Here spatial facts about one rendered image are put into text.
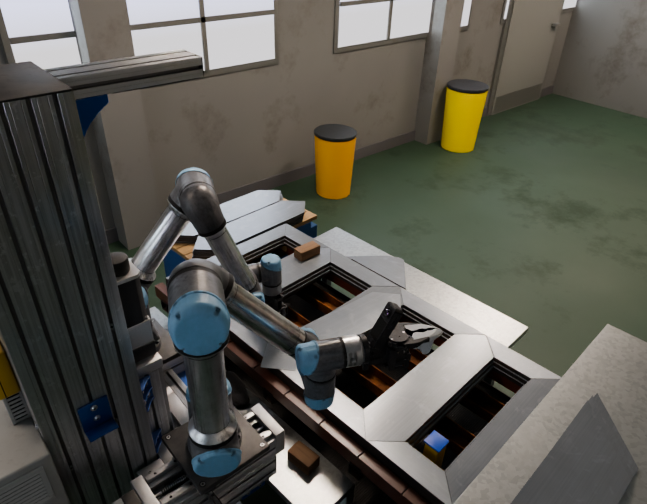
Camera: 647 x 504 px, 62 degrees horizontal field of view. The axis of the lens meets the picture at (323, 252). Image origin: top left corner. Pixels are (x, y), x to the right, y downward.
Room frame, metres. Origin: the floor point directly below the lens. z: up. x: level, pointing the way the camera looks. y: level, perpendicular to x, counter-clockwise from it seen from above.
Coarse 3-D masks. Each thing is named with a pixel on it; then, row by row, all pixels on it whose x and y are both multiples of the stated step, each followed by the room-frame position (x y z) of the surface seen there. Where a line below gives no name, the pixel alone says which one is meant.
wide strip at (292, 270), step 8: (320, 248) 2.26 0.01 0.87; (328, 248) 2.26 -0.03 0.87; (288, 256) 2.18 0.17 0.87; (320, 256) 2.19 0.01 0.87; (328, 256) 2.19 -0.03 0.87; (288, 264) 2.11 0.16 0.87; (296, 264) 2.11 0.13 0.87; (304, 264) 2.11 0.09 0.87; (312, 264) 2.12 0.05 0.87; (320, 264) 2.12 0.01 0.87; (288, 272) 2.04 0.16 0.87; (296, 272) 2.05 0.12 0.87; (304, 272) 2.05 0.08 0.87; (288, 280) 1.98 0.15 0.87; (296, 280) 1.98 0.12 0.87
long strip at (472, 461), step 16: (528, 384) 1.39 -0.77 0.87; (544, 384) 1.39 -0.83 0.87; (512, 400) 1.31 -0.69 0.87; (528, 400) 1.31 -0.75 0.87; (496, 416) 1.24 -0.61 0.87; (512, 416) 1.24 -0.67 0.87; (496, 432) 1.17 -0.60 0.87; (512, 432) 1.17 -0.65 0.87; (480, 448) 1.10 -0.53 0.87; (496, 448) 1.11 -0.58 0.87; (464, 464) 1.04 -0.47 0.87; (480, 464) 1.04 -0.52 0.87; (448, 480) 0.98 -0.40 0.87; (464, 480) 0.99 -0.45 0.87
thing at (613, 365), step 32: (608, 352) 1.37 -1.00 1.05; (640, 352) 1.38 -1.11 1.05; (576, 384) 1.22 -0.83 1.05; (608, 384) 1.22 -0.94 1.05; (640, 384) 1.23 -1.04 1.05; (544, 416) 1.09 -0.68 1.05; (640, 416) 1.10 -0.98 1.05; (512, 448) 0.97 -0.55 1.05; (544, 448) 0.97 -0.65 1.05; (640, 448) 0.98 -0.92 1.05; (480, 480) 0.86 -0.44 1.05; (512, 480) 0.87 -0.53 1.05; (640, 480) 0.88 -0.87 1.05
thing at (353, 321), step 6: (342, 306) 1.80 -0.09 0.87; (336, 312) 1.76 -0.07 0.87; (342, 312) 1.76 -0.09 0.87; (348, 312) 1.77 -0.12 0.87; (342, 318) 1.73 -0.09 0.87; (348, 318) 1.73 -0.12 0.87; (354, 318) 1.73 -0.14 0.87; (360, 318) 1.73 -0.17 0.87; (348, 324) 1.69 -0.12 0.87; (354, 324) 1.69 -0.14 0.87; (360, 324) 1.69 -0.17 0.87; (366, 324) 1.69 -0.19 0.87; (354, 330) 1.65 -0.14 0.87; (360, 330) 1.65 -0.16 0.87; (366, 330) 1.65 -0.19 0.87
